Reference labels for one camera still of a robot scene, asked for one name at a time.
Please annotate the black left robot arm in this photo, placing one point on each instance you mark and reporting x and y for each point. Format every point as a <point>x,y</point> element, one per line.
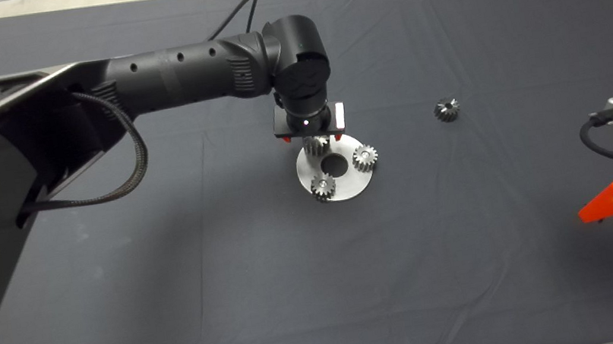
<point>179,79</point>

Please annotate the dark grey table cloth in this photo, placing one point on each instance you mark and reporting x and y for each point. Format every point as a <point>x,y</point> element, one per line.
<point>358,284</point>

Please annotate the round metal plate with hole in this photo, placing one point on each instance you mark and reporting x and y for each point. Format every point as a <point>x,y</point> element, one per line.
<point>345,187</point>

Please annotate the small steel gear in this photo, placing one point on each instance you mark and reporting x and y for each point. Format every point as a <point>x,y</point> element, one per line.
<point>366,157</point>
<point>323,186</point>
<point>447,111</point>

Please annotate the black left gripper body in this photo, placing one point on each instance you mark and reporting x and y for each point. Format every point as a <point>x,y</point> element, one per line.
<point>279,125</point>

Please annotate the larger steel gear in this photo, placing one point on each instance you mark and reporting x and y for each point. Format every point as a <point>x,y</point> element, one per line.
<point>316,146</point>

